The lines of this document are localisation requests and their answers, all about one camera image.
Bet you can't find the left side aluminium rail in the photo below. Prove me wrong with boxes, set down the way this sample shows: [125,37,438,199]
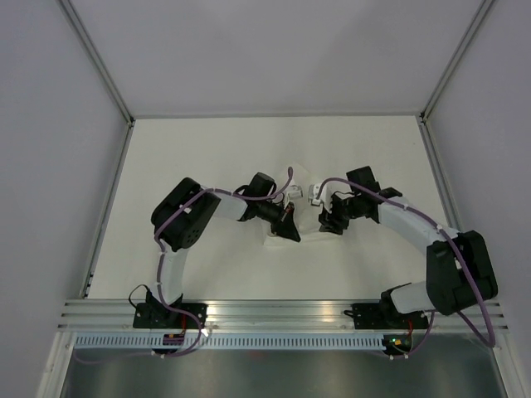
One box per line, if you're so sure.
[77,119,136,299]

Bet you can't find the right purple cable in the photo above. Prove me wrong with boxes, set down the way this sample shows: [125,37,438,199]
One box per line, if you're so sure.
[314,177,497,362]

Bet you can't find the purple cable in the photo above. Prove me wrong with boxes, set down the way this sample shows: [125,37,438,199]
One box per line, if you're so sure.
[314,177,497,362]
[74,165,296,365]

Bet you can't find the front aluminium rail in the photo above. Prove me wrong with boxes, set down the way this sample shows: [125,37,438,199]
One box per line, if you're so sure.
[56,298,510,332]

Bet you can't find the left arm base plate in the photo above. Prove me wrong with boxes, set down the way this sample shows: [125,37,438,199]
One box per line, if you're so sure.
[133,300,207,330]

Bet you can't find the right aluminium frame post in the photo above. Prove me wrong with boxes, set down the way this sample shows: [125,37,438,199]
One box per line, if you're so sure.
[418,0,497,124]

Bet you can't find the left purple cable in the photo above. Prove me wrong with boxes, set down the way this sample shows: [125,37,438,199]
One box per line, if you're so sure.
[74,165,296,365]

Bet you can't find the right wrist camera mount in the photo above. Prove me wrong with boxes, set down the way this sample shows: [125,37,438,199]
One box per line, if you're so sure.
[308,183,332,208]

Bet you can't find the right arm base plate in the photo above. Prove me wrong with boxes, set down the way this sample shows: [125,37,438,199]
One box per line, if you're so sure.
[343,303,429,332]

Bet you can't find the white slotted cable duct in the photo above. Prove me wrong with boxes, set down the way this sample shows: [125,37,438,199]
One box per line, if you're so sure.
[75,333,384,351]

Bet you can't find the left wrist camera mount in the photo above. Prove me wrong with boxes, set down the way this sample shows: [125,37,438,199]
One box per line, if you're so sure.
[285,185,304,203]

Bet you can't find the aluminium frame post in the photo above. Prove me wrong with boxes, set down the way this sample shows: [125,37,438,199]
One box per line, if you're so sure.
[56,0,135,126]
[418,0,497,124]

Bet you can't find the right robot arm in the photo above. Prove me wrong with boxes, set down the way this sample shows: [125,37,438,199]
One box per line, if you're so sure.
[309,167,499,328]

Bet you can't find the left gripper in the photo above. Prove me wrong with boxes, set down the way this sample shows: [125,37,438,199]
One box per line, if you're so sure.
[256,199,300,243]

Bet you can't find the left aluminium frame post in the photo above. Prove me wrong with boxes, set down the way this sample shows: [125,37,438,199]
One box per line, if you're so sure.
[56,0,135,126]

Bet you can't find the white cloth napkin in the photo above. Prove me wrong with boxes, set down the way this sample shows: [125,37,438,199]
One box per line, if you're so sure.
[262,163,337,248]

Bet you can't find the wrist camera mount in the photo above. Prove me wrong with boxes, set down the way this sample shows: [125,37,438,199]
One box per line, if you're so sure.
[285,185,304,203]
[308,183,332,208]

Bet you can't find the back aluminium frame rail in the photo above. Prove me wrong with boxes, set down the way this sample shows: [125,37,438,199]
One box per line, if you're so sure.
[132,110,422,120]

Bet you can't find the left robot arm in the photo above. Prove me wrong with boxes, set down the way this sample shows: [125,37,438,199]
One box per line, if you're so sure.
[151,167,301,328]

